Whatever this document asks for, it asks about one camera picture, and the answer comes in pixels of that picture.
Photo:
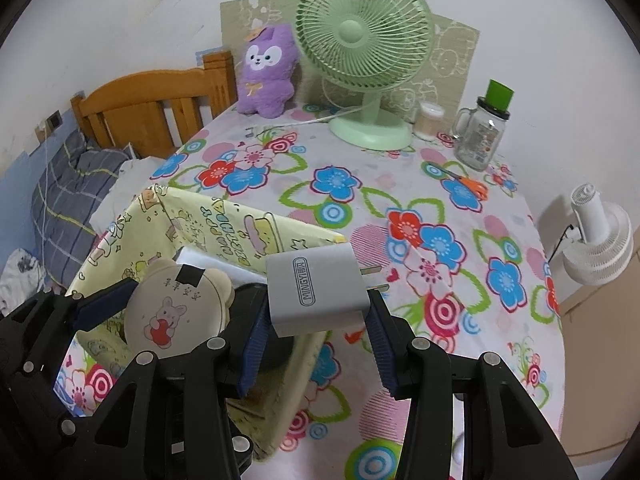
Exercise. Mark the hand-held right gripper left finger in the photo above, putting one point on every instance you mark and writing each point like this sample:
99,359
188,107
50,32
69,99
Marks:
252,350

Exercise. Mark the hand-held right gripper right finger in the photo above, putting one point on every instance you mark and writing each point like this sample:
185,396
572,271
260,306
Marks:
382,345

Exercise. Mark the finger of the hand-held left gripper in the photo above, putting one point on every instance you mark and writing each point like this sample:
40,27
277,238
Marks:
107,305

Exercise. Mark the cream round bear case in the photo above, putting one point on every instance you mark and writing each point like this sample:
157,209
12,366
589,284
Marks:
175,310

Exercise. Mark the white plug charger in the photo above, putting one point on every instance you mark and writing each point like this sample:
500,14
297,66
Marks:
310,295

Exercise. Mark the yellow cartoon fabric storage box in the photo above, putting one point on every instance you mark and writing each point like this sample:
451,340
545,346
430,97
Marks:
225,225

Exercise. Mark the flat white box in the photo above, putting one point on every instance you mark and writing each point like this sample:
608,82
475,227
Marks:
220,262

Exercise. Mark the crumpled white grey clothes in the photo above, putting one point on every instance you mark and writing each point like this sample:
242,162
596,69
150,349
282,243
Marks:
15,275

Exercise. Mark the grey plaid bedding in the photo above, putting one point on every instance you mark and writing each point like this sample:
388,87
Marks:
70,195

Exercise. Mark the white cloth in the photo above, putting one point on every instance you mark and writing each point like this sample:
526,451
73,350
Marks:
120,185

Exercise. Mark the beige wooden door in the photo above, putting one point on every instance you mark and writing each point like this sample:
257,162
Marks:
600,335

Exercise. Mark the clear cotton swab tub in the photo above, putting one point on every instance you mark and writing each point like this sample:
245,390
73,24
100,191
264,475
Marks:
430,122

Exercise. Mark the glass mug jar green lid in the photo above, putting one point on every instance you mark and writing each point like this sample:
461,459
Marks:
477,135

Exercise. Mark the white circulator fan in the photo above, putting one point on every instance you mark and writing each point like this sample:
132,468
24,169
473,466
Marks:
600,245

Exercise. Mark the purple plush toy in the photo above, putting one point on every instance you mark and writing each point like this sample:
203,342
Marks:
265,75

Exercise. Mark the green desk fan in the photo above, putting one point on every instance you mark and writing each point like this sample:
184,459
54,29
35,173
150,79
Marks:
365,50

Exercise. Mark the beige cartoon print board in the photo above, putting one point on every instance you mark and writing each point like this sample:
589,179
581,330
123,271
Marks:
450,55

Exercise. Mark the wall outlet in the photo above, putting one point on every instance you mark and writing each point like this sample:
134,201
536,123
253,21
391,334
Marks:
53,121

